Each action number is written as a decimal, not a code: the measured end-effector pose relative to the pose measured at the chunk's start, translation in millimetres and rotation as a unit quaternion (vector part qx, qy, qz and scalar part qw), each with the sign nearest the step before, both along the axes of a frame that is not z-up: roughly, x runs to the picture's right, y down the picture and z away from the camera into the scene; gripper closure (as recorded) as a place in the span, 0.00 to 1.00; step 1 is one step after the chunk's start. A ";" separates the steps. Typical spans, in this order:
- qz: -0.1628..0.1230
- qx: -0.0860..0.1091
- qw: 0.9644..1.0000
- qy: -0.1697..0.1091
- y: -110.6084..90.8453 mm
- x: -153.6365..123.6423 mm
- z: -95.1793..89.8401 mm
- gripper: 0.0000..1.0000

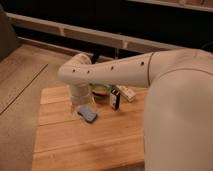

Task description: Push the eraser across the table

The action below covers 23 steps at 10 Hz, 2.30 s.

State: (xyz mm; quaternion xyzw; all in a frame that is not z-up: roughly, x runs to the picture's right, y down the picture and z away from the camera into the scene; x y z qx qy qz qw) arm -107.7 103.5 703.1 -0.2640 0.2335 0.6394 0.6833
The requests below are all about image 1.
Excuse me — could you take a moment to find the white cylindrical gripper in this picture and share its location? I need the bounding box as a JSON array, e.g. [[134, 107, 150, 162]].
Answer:
[[69, 84, 97, 115]]

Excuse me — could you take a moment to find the black and white box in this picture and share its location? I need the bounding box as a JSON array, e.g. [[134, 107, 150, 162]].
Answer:
[[109, 89, 120, 110]]

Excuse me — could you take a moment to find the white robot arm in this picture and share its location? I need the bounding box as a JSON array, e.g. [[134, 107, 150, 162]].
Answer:
[[58, 49, 213, 171]]

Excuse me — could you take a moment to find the white shelf rail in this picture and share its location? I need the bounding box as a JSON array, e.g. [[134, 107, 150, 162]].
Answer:
[[6, 12, 181, 53]]

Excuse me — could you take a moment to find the green bowl with red rim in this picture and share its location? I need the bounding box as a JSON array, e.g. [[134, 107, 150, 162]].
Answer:
[[90, 84, 112, 97]]

